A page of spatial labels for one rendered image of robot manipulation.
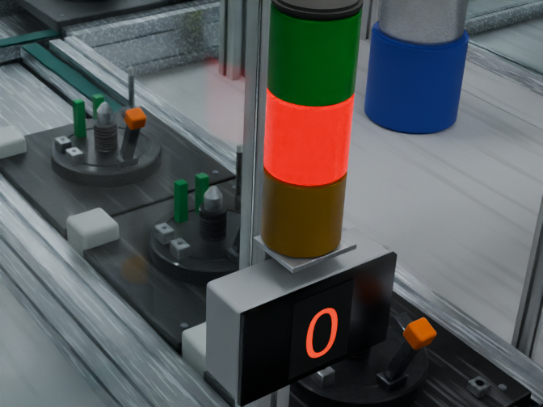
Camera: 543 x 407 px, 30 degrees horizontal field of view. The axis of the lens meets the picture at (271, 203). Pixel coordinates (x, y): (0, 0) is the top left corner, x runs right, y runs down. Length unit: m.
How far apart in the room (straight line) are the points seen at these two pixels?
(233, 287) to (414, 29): 1.03
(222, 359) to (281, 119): 0.16
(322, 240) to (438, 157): 1.01
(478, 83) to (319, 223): 1.31
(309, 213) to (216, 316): 0.09
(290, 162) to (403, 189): 0.93
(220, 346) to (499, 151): 1.07
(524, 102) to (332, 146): 1.27
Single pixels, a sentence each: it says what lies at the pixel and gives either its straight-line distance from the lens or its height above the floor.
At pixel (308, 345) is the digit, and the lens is 0.64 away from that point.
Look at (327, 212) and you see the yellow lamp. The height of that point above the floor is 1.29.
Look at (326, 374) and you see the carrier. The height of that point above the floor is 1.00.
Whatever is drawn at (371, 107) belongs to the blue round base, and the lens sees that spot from 1.68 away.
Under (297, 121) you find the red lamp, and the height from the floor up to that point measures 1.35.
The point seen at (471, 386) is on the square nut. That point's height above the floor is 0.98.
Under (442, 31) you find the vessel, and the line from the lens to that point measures 1.61.
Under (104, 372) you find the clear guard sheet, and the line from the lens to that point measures 0.64.
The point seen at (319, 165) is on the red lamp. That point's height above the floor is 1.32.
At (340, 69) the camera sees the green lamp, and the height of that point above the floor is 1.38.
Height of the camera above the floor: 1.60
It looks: 31 degrees down
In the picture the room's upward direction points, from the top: 3 degrees clockwise
